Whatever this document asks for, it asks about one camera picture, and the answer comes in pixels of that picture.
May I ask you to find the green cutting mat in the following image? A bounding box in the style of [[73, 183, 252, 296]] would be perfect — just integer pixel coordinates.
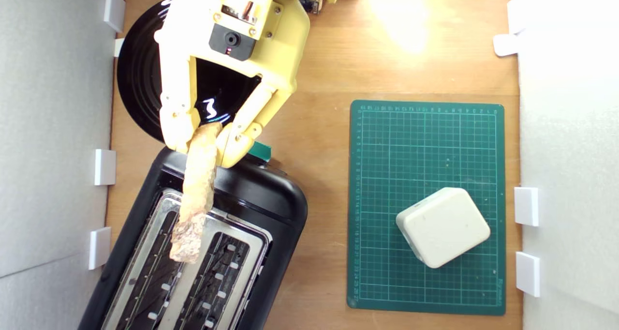
[[347, 100, 506, 316]]

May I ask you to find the black two-slot toaster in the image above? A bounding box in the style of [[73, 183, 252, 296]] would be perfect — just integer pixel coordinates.
[[77, 146, 309, 330]]

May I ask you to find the white block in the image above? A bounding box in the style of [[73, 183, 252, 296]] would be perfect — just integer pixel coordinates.
[[396, 187, 491, 269]]

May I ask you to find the yellow wrist camera mount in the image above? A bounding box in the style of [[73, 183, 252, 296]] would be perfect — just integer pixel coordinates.
[[208, 0, 283, 62]]

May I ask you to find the brown bread slice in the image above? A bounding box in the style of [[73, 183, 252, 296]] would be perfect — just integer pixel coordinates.
[[169, 122, 223, 264]]

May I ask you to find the black plate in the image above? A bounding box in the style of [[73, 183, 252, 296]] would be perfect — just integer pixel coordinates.
[[117, 0, 264, 144]]

